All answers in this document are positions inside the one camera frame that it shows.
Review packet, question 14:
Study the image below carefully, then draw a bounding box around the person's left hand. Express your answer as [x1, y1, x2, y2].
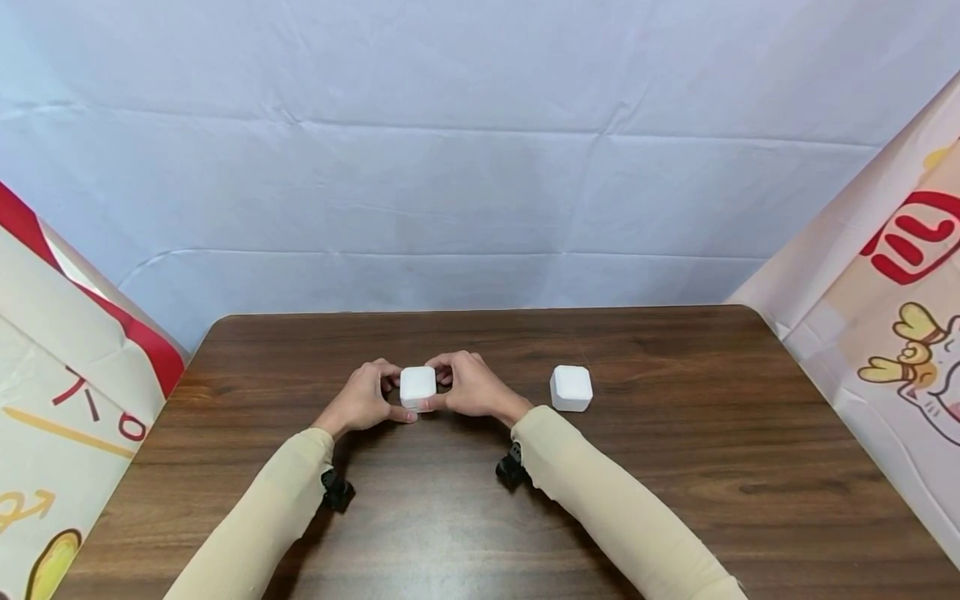
[313, 359, 419, 440]

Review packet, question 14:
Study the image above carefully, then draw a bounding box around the person's right hand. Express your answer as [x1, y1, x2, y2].
[424, 351, 534, 428]

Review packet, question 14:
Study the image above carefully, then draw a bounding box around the white rounded cube box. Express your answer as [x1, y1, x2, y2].
[398, 366, 438, 413]
[549, 365, 594, 413]

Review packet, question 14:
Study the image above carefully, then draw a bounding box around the person's right forearm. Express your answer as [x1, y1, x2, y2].
[510, 405, 748, 600]

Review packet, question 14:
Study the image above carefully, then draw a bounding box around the person's left forearm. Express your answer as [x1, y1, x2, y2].
[162, 427, 336, 600]

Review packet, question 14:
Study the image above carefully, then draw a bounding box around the black wrist band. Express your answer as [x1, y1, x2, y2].
[321, 468, 357, 513]
[495, 442, 531, 490]

